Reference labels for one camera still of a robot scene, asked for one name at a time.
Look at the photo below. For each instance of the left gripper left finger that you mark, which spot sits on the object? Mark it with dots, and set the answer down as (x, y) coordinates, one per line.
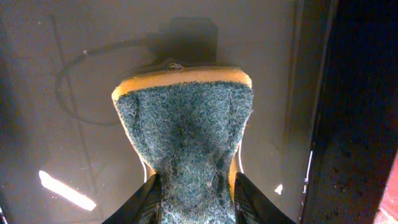
(143, 207)

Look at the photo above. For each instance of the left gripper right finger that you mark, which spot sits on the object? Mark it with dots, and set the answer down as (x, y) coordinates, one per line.
(251, 206)

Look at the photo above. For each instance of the green yellow sponge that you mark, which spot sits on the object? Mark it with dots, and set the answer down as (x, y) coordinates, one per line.
(187, 127)

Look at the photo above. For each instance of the dark green tray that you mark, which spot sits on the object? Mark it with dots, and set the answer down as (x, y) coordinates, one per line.
(319, 142)

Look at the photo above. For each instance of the red tray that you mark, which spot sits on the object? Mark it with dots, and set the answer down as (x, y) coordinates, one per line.
(387, 211)

